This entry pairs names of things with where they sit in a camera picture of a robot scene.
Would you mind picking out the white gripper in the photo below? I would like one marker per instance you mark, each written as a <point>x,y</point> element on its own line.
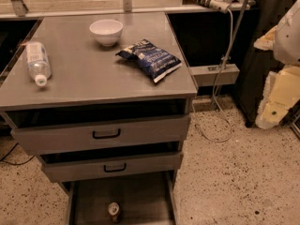
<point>288,39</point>

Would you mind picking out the orange soda can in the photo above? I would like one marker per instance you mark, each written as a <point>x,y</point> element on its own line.
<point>114,210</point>

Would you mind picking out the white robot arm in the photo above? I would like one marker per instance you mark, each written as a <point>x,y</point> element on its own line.
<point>286,47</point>

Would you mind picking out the grey drawer cabinet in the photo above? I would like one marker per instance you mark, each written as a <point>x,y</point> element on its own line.
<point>83,73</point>

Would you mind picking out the grey bottom drawer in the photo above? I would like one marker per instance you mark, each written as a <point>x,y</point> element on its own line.
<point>145,199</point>

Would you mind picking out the grey drawer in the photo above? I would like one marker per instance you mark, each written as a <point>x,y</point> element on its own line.
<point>88,127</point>
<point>145,199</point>
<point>110,162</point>

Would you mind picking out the grey middle drawer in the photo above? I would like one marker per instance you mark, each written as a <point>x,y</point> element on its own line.
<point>110,162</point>

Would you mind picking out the grey top drawer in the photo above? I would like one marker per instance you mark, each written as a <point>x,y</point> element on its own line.
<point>88,127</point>

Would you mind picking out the dark cabinet on right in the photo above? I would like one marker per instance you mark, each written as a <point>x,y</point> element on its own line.
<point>255,64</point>

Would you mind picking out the blue chip bag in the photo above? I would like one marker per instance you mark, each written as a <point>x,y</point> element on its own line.
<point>154,61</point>

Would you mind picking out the white ceramic bowl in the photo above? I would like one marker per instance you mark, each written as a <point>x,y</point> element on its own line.
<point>106,32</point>

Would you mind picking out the clear plastic water bottle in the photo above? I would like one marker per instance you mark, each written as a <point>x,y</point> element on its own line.
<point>38,64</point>

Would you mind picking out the metal shelf rail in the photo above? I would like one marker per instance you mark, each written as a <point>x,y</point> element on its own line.
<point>93,8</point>

